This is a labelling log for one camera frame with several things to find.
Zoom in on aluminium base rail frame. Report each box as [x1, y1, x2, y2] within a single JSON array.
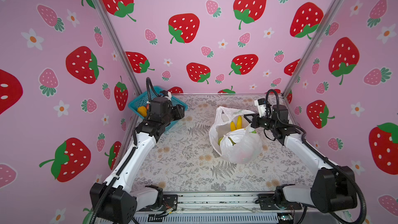
[[118, 191, 343, 224]]

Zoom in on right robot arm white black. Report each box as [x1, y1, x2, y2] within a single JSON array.
[[244, 97, 367, 224]]

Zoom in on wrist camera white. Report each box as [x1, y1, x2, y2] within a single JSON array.
[[159, 90, 172, 100], [254, 98, 267, 118]]

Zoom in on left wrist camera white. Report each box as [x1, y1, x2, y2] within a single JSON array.
[[159, 90, 172, 100]]

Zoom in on teal plastic mesh basket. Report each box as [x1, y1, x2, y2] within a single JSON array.
[[128, 86, 188, 132]]

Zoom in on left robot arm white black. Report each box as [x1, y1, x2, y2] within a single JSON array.
[[89, 78, 186, 224]]

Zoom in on yellow fake lemon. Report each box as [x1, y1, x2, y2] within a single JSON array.
[[137, 106, 147, 118]]

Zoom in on white lemon print plastic bag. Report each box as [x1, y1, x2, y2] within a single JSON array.
[[209, 106, 263, 164]]

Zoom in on yellow fake banana bunch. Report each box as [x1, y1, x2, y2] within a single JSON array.
[[230, 116, 243, 132]]

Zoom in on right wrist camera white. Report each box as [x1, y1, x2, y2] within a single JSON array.
[[254, 98, 267, 118]]

